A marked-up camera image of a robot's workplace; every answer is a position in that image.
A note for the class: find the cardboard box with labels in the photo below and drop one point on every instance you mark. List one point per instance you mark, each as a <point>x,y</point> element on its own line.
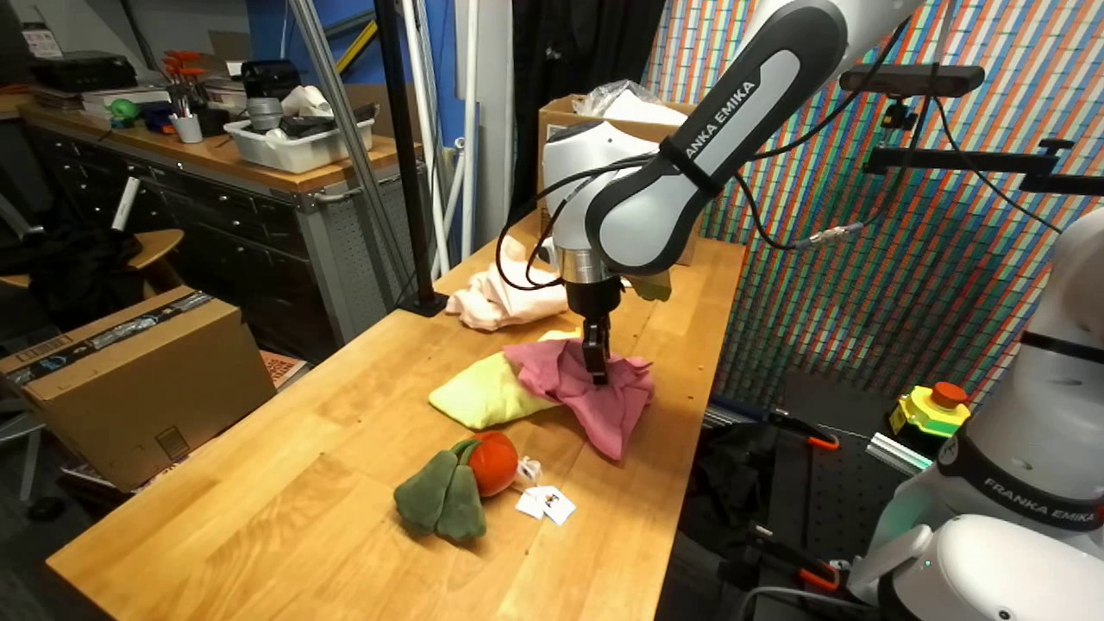
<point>563,116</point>

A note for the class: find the white plastic bin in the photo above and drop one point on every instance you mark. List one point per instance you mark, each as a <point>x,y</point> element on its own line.
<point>295,151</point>

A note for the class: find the wooden top workbench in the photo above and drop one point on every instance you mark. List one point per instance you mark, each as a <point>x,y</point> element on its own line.
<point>264,253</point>

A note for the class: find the black metal pole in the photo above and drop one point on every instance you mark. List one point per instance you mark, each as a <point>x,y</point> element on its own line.
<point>404,151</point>

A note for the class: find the black cup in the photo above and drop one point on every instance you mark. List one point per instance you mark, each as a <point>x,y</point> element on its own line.
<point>271,77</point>

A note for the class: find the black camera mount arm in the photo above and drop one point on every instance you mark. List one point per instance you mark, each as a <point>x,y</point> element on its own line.
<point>967,161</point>

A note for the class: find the blue board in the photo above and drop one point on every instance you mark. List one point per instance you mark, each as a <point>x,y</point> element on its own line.
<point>271,29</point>

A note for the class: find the silver tripod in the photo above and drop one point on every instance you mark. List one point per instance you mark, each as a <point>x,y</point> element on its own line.
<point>342,126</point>

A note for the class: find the green small object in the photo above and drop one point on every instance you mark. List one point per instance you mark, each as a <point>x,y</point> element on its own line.
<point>121,112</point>

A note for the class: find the white cup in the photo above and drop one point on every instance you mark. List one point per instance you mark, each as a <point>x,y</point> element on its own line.
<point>187,129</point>

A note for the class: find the large cardboard box black tape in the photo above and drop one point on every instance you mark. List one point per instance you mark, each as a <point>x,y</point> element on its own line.
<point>139,392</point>

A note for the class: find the yellow emergency stop button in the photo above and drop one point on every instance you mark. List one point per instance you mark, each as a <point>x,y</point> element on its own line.
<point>930,412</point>

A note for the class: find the yellow cloth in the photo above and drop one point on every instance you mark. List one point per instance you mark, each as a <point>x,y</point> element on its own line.
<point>486,398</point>

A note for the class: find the pink cloth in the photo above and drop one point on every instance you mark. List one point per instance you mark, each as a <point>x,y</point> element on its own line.
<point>604,410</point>

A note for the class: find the clear plastic bag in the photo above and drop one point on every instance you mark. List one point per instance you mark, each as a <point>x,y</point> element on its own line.
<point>626,104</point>

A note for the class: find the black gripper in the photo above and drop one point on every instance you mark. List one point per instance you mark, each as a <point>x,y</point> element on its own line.
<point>596,303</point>

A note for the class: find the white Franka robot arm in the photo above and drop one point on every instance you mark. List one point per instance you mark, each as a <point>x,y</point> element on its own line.
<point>645,220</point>

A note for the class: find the black stereo camera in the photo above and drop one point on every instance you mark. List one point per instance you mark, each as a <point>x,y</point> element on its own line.
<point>921,77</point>

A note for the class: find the black backpack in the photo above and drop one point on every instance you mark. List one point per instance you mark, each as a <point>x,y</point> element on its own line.
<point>82,277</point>

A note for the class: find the peach cloth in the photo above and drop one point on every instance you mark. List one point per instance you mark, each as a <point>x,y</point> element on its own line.
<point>501,303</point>

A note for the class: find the orange plush with green leaves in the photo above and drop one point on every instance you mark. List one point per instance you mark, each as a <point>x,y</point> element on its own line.
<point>444,500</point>

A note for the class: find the black box device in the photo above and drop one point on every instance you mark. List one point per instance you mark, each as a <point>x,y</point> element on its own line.
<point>82,75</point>

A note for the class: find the white paper tag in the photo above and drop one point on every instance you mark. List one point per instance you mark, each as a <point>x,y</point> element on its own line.
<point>546,500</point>

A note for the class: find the wooden stool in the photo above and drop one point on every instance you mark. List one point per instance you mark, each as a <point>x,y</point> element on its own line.
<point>157,246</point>

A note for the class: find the orange tool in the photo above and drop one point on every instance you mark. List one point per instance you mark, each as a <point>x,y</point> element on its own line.
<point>187,65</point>

